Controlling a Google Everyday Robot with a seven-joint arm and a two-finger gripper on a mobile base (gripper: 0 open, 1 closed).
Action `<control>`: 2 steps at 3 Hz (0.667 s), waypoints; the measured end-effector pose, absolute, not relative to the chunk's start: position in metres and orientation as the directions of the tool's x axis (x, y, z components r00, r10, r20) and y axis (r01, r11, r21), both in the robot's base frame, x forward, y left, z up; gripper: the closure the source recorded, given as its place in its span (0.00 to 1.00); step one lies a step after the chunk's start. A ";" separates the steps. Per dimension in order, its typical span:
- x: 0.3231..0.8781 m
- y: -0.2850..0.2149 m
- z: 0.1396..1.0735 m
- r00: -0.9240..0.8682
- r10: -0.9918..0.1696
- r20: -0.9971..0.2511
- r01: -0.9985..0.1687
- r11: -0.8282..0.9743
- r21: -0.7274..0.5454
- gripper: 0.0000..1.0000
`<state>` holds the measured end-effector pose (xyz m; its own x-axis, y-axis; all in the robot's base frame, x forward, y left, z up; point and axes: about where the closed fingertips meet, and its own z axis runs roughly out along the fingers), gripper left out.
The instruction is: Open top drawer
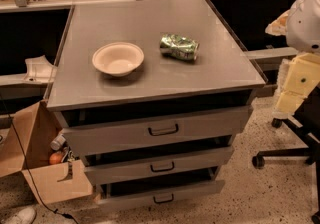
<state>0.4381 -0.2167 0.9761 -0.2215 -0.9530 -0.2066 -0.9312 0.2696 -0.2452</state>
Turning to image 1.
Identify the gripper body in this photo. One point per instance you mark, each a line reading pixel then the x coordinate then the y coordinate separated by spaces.
pixel 305 23

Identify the grey top drawer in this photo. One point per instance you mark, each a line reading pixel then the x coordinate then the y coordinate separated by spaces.
pixel 161 130

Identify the grey drawer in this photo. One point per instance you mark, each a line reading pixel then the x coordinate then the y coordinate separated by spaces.
pixel 161 196
pixel 157 166
pixel 161 130

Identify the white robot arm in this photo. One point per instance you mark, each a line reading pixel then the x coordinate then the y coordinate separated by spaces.
pixel 303 30

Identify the grey drawer cabinet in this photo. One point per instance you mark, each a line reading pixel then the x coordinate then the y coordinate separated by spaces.
pixel 220 77

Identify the grey middle drawer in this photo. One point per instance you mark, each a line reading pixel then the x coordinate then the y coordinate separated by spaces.
pixel 157 166

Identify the grey bottom drawer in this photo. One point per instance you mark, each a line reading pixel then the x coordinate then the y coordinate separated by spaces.
pixel 161 196

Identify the crushed green soda can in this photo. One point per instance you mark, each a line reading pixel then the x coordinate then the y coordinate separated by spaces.
pixel 179 47

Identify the beige paper bowl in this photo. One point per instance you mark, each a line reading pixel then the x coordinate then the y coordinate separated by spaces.
pixel 118 59

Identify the grey bottle in box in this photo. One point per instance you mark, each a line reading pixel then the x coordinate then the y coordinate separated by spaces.
pixel 58 142

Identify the orange fruit in box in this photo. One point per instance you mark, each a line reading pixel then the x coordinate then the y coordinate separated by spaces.
pixel 55 158

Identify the white curved plastic part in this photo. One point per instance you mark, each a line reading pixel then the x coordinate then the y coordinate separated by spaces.
pixel 39 71

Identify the brown cardboard box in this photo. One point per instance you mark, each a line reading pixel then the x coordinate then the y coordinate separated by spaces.
pixel 27 150

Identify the white shoe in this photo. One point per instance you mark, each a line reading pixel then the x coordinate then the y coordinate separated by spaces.
pixel 24 216

